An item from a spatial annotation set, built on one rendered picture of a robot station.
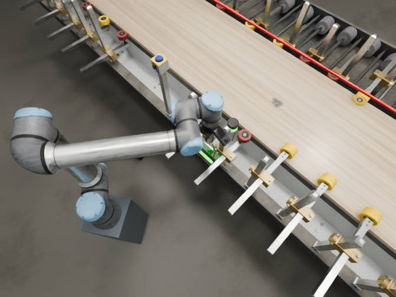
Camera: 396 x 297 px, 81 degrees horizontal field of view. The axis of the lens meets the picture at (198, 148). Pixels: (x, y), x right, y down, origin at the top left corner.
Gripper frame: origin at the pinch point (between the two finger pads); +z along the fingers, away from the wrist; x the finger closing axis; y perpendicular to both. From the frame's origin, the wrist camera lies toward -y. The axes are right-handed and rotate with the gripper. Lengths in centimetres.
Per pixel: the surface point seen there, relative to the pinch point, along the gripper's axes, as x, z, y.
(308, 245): -5, 31, -75
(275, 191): -20, 39, -43
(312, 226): -18, 39, -72
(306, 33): -150, 32, 26
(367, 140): -72, 11, -61
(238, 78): -53, 13, 25
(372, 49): -155, 20, -26
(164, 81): -7.3, -3.8, 46.7
